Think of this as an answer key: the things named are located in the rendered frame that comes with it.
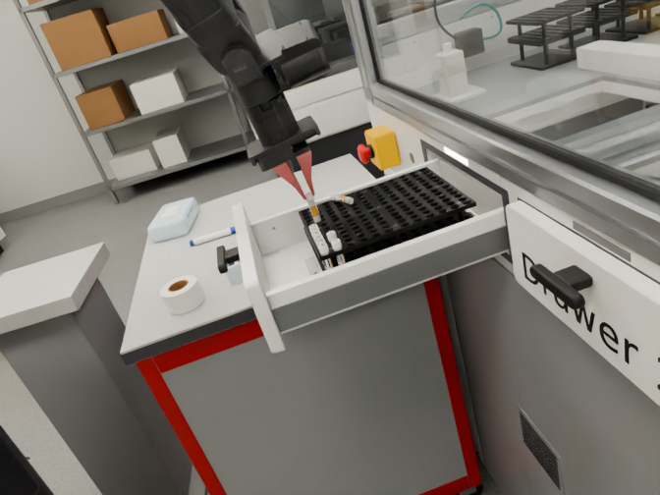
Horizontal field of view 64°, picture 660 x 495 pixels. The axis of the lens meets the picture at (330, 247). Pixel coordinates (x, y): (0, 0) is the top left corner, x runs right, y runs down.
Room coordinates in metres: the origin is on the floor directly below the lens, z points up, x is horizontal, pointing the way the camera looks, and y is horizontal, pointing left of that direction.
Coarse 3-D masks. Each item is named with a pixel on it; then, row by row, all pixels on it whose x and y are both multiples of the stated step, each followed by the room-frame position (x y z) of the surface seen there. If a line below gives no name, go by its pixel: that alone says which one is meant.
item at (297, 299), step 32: (480, 192) 0.70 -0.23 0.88; (256, 224) 0.81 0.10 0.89; (288, 224) 0.82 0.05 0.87; (480, 224) 0.60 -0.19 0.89; (288, 256) 0.78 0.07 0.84; (384, 256) 0.59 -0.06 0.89; (416, 256) 0.59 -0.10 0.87; (448, 256) 0.59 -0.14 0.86; (480, 256) 0.59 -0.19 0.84; (288, 288) 0.58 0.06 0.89; (320, 288) 0.58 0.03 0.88; (352, 288) 0.58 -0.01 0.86; (384, 288) 0.58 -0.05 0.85; (288, 320) 0.57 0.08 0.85
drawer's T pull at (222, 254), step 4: (216, 248) 0.72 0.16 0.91; (220, 248) 0.71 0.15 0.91; (224, 248) 0.72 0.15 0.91; (232, 248) 0.70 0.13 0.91; (236, 248) 0.70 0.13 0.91; (220, 252) 0.70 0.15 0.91; (224, 252) 0.70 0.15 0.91; (228, 252) 0.69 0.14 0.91; (232, 252) 0.69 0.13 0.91; (236, 252) 0.69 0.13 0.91; (220, 256) 0.69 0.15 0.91; (224, 256) 0.69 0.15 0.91; (228, 256) 0.68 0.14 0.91; (232, 256) 0.68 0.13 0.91; (236, 256) 0.68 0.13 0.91; (220, 260) 0.67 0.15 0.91; (224, 260) 0.67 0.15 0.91; (228, 260) 0.68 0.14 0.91; (232, 260) 0.68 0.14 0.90; (236, 260) 0.68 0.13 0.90; (220, 264) 0.66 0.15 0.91; (224, 264) 0.66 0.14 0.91; (220, 268) 0.66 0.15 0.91; (224, 268) 0.66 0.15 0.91; (220, 272) 0.66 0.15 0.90; (224, 272) 0.66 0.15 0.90
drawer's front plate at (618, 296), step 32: (512, 224) 0.54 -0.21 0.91; (544, 224) 0.48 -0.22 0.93; (512, 256) 0.55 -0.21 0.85; (544, 256) 0.48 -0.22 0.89; (576, 256) 0.42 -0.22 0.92; (608, 256) 0.39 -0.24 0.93; (608, 288) 0.38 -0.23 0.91; (640, 288) 0.34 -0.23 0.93; (576, 320) 0.43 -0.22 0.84; (608, 320) 0.38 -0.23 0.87; (640, 320) 0.34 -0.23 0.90; (608, 352) 0.38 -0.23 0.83; (640, 352) 0.34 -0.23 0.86; (640, 384) 0.34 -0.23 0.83
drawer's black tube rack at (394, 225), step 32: (352, 192) 0.80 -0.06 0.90; (384, 192) 0.76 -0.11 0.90; (416, 192) 0.72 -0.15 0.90; (448, 192) 0.69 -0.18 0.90; (320, 224) 0.72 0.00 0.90; (352, 224) 0.69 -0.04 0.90; (384, 224) 0.65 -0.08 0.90; (416, 224) 0.63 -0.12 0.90; (448, 224) 0.65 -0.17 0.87; (352, 256) 0.65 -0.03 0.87
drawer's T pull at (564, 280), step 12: (540, 264) 0.44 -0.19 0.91; (540, 276) 0.42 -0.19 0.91; (552, 276) 0.41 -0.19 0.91; (564, 276) 0.41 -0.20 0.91; (576, 276) 0.40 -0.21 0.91; (588, 276) 0.40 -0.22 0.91; (552, 288) 0.40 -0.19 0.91; (564, 288) 0.39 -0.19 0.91; (576, 288) 0.39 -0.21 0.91; (564, 300) 0.38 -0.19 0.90; (576, 300) 0.37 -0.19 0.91
